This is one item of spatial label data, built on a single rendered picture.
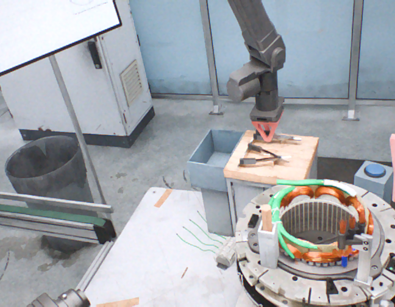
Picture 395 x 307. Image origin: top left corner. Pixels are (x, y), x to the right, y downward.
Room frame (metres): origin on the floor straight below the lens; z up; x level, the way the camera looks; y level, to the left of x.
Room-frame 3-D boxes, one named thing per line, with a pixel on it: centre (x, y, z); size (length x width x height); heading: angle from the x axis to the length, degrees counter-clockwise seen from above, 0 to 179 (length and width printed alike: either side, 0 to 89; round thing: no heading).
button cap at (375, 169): (0.81, -0.42, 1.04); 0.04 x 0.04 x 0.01
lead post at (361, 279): (0.46, -0.24, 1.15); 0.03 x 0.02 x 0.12; 52
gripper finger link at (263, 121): (0.96, -0.20, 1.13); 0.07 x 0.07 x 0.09; 61
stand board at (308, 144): (0.91, -0.19, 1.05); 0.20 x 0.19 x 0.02; 60
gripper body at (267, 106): (0.96, -0.20, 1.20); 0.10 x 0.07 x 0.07; 151
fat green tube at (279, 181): (0.66, -0.22, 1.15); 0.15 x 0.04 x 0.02; 60
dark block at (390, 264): (0.49, -0.30, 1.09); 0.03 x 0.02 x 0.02; 137
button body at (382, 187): (0.81, -0.42, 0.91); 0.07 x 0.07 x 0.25; 45
